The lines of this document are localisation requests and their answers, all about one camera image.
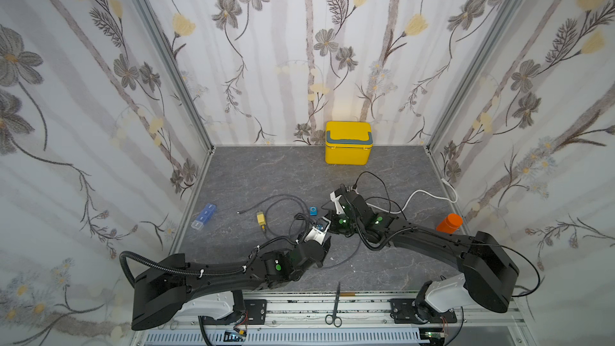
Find orange cylindrical bottle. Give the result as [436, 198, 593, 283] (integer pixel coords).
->
[437, 213, 464, 234]

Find white power strip cord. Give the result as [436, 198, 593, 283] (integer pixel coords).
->
[367, 177, 458, 215]

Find yellow storage box grey handle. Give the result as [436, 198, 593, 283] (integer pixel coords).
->
[325, 121, 374, 166]

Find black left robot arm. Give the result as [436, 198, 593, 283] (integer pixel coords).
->
[119, 237, 331, 331]

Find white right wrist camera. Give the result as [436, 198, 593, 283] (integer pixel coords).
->
[330, 190, 347, 216]

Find white slotted cable duct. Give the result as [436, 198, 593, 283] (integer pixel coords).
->
[144, 328, 429, 345]

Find dark grey usb cable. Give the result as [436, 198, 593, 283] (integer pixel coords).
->
[236, 194, 311, 239]

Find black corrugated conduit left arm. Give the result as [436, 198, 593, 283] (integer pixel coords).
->
[119, 234, 332, 292]

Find yellow usb charger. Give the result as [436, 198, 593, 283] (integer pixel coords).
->
[256, 211, 267, 231]

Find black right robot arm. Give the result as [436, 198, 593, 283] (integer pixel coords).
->
[326, 187, 519, 325]

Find black handled scissors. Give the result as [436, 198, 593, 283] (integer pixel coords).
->
[325, 282, 343, 328]

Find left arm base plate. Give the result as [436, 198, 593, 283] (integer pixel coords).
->
[232, 300, 267, 325]

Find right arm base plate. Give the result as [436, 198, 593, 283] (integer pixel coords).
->
[390, 298, 458, 325]

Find blue transparent plastic case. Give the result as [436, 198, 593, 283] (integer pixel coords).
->
[191, 203, 217, 231]

